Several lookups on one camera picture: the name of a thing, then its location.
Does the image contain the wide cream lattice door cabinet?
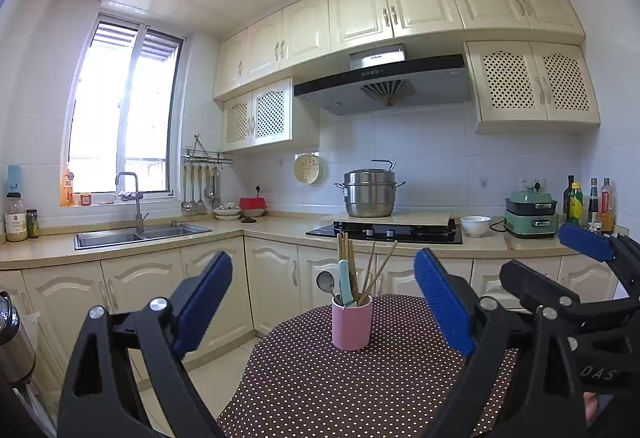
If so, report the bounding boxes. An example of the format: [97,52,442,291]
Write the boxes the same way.
[464,40,601,135]

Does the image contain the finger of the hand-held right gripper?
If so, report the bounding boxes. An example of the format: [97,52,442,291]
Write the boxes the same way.
[558,223,640,300]
[500,259,640,336]

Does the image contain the black gas hob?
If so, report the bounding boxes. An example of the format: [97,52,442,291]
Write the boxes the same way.
[305,222,463,245]

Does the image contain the bunch of wooden chopsticks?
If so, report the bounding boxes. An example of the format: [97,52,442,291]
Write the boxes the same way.
[336,232,399,306]

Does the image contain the dark sauce bottle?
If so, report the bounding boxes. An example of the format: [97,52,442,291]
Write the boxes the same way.
[587,178,600,229]

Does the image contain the clear bottle with red label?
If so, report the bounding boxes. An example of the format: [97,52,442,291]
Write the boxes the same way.
[599,178,615,234]

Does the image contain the black range hood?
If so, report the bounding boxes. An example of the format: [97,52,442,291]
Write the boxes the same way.
[293,44,473,116]

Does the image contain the pink utensil holder cup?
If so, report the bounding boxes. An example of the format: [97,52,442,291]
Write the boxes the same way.
[331,294,373,351]

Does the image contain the white bowl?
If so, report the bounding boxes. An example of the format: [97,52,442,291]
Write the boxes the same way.
[460,215,492,238]

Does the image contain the round cream perforated tray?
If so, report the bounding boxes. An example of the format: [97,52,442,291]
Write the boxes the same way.
[293,154,323,185]

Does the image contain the large sauce jar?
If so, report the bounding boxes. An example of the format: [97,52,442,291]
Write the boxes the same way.
[5,192,27,243]

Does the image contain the stainless steel steamer pot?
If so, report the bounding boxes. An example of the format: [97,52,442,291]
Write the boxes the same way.
[335,159,407,219]

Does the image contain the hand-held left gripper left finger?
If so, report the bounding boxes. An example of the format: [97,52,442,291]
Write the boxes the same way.
[59,251,234,438]

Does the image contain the stainless steel sink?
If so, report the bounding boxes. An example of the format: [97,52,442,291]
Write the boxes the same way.
[74,223,213,251]

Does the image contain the stainless steel kettle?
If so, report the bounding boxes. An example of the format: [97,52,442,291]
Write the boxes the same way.
[0,290,36,386]

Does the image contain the kitchen window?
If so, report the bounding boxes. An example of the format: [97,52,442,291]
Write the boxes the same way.
[60,13,186,206]

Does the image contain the small cream lattice door cabinet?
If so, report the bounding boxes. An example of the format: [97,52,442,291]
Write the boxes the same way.
[221,77,321,154]

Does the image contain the green electric cooker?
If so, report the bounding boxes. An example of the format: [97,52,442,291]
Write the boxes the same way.
[503,185,560,240]

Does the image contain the person's right hand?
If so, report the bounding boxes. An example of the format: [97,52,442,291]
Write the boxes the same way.
[582,393,608,421]

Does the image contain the metal spoon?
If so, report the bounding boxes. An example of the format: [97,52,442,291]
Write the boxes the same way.
[316,270,337,306]

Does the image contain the metal faucet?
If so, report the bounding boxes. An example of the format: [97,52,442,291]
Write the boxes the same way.
[115,171,150,234]

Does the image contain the light blue sheathed knife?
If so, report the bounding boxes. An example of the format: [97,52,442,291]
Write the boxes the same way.
[338,259,357,308]

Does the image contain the cream upper wall cabinets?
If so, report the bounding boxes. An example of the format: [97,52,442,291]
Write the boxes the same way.
[212,0,587,101]

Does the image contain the dark oil bottle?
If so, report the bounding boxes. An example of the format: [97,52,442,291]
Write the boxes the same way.
[563,175,576,224]

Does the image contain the metal wall utensil rail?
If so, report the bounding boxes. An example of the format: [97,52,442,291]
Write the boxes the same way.
[181,134,234,166]

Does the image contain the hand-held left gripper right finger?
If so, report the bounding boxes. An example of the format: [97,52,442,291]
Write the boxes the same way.
[413,248,587,438]

